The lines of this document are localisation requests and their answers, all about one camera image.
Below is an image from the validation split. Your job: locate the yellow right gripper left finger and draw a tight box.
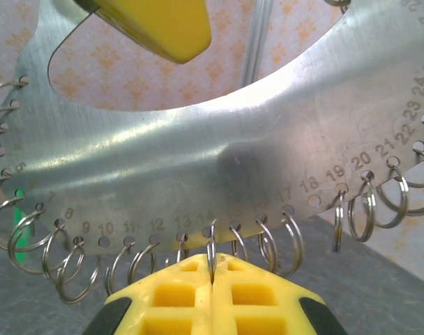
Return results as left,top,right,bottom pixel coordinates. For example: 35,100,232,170
82,253,213,335

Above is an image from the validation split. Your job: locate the aluminium frame post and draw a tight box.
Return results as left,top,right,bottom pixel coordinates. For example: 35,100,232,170
241,0,271,87

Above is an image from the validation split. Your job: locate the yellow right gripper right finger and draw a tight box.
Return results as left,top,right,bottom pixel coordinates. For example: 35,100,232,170
211,253,349,335

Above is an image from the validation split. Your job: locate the green tagged key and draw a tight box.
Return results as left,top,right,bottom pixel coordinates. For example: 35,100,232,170
13,189,36,265

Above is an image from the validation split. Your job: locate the small metal split ring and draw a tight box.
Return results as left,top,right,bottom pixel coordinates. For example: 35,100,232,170
54,240,101,304
40,223,68,283
347,172,377,243
204,219,220,280
255,218,281,276
332,188,349,253
375,163,411,230
229,225,250,262
175,237,190,262
128,242,160,285
267,209,305,278
0,195,27,251
103,242,136,297

